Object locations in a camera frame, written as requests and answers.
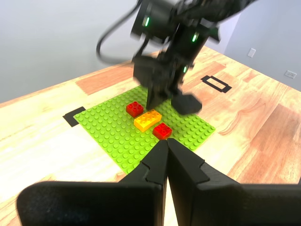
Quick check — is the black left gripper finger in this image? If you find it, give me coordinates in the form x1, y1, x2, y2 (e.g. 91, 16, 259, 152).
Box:
16, 140, 169, 226
167, 138, 301, 226

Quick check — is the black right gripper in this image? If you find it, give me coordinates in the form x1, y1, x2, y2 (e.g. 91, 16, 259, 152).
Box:
133, 53, 189, 111

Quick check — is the yellow two-by-four brick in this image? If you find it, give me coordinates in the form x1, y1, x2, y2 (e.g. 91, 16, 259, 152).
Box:
133, 109, 163, 132

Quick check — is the red two-by-two brick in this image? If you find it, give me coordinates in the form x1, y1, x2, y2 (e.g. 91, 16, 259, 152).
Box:
152, 122, 173, 140
126, 101, 144, 118

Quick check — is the green lego baseplate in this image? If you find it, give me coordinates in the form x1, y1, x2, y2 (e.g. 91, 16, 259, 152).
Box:
73, 84, 216, 175

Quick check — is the black tape rectangle outline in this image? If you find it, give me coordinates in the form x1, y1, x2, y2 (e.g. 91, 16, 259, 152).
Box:
200, 75, 233, 94

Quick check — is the black tape corner marker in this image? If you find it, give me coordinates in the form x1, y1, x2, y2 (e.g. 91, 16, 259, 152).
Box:
63, 106, 87, 128

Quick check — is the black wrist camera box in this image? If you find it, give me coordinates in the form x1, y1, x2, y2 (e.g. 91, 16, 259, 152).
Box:
171, 93, 203, 116

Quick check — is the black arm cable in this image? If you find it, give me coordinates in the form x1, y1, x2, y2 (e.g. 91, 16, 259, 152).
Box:
95, 4, 142, 66

